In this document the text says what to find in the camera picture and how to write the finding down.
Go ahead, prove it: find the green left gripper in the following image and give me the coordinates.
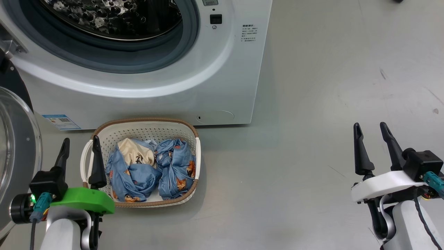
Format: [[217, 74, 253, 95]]
[[10, 135, 116, 224]]

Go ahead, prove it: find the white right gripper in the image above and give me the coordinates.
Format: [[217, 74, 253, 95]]
[[351, 122, 430, 203]]

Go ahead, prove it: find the cream garment black print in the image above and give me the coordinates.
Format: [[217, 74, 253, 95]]
[[117, 138, 155, 168]]

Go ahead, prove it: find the washing machine door glass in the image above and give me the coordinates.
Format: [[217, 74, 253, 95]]
[[0, 57, 43, 242]]

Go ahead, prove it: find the blue bear print garment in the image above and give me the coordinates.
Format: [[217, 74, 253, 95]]
[[105, 149, 163, 203], [155, 138, 197, 201]]

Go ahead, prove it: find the cream laundry basket brown rim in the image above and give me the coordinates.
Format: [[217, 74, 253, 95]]
[[80, 117, 202, 208]]

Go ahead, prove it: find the grey rubber door gasket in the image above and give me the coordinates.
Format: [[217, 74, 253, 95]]
[[2, 0, 200, 74]]

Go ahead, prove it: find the white washing machine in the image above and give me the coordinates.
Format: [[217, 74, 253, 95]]
[[0, 0, 273, 131]]

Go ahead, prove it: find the blue energy label sticker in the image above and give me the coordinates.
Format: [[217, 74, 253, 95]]
[[42, 114, 82, 131]]

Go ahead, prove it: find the steel washer drum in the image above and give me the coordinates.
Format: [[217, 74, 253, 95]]
[[38, 0, 183, 41]]

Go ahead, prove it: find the washer text label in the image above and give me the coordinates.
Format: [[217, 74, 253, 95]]
[[242, 24, 257, 43]]

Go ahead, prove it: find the left black cable teal connector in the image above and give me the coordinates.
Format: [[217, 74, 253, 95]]
[[29, 193, 53, 250]]

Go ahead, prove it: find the black cable teal connector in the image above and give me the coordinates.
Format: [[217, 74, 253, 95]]
[[29, 193, 53, 250], [413, 171, 444, 250]]

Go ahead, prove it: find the right black cable teal connector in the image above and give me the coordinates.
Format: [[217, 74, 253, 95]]
[[413, 171, 444, 250]]

